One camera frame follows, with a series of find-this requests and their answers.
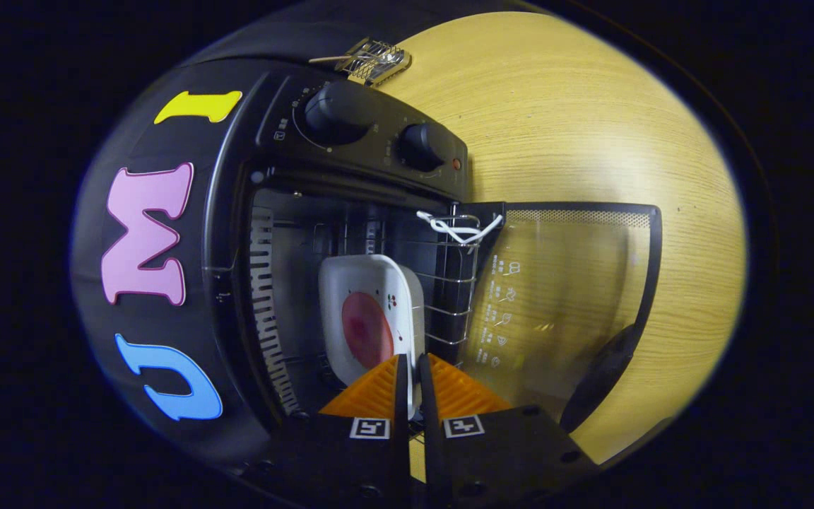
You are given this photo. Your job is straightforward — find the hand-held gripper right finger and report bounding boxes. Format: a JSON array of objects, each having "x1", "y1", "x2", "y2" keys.
[{"x1": 418, "y1": 352, "x2": 602, "y2": 509}]

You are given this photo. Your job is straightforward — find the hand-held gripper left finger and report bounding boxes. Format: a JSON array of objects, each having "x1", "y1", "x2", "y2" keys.
[{"x1": 237, "y1": 353, "x2": 409, "y2": 509}]

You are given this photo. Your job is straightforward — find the pink meat slice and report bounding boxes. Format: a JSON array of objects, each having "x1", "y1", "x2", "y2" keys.
[{"x1": 341, "y1": 291, "x2": 395, "y2": 370}]

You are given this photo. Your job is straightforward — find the white square plate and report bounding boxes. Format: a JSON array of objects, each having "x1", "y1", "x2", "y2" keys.
[{"x1": 318, "y1": 254, "x2": 426, "y2": 419}]

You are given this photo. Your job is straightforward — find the black toaster oven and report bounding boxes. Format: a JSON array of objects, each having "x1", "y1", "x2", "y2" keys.
[{"x1": 202, "y1": 60, "x2": 663, "y2": 445}]

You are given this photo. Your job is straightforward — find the oven wire rack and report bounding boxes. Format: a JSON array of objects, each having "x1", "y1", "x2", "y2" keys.
[{"x1": 310, "y1": 204, "x2": 483, "y2": 354}]

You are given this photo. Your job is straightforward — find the white string tie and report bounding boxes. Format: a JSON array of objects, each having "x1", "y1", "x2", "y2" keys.
[{"x1": 416, "y1": 210, "x2": 505, "y2": 247}]

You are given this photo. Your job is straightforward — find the wire utensil holder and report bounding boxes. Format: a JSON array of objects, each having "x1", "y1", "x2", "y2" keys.
[{"x1": 335, "y1": 37, "x2": 413, "y2": 87}]

